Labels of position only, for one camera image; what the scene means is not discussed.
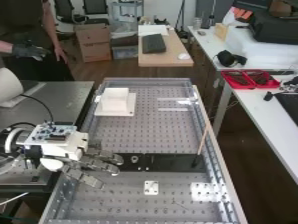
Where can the small black device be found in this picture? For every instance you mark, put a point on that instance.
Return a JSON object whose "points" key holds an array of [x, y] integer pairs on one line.
{"points": [[267, 96]]}

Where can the clear box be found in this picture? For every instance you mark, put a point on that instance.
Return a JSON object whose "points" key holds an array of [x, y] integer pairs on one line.
{"points": [[213, 140]]}

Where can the person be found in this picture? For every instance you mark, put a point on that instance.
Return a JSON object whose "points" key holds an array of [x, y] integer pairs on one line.
{"points": [[30, 20]]}

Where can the wooden desk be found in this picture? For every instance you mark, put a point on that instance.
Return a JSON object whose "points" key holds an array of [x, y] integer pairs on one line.
{"points": [[166, 59]]}

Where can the silver square nut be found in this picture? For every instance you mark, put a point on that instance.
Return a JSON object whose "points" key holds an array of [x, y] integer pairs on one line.
{"points": [[150, 187]]}

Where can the white mouse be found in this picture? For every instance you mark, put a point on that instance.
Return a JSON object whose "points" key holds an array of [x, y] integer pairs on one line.
{"points": [[183, 56]]}

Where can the red tray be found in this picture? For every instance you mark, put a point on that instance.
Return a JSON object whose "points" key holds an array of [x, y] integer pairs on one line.
{"points": [[265, 78], [237, 80]]}

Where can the small grey nut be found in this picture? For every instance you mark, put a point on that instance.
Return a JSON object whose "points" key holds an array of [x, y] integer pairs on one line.
{"points": [[133, 159]]}

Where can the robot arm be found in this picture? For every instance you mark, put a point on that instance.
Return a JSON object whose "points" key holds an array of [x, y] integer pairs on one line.
{"points": [[12, 140]]}

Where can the white desk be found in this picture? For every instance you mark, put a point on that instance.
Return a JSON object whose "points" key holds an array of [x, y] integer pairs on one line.
{"points": [[261, 113], [207, 46]]}

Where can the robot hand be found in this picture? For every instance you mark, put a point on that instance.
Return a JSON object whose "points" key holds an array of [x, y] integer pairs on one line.
{"points": [[60, 143]]}

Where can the cardboard box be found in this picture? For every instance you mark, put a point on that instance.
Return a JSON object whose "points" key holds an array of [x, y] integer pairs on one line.
{"points": [[93, 41]]}

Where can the black plate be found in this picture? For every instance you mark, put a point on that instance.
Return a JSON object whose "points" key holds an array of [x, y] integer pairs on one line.
{"points": [[167, 162]]}

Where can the black keyboard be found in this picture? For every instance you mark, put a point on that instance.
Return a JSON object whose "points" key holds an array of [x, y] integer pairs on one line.
{"points": [[290, 106], [153, 43]]}

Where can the small white box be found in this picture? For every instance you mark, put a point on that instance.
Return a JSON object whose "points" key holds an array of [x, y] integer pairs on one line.
{"points": [[116, 100]]}

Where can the black headphones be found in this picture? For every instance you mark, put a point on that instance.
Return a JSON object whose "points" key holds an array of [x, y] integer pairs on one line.
{"points": [[226, 57]]}

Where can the black case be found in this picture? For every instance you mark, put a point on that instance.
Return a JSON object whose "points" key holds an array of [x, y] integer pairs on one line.
{"points": [[277, 28]]}

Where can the thin stick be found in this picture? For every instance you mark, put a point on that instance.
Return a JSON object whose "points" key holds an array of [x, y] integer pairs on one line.
{"points": [[205, 133]]}

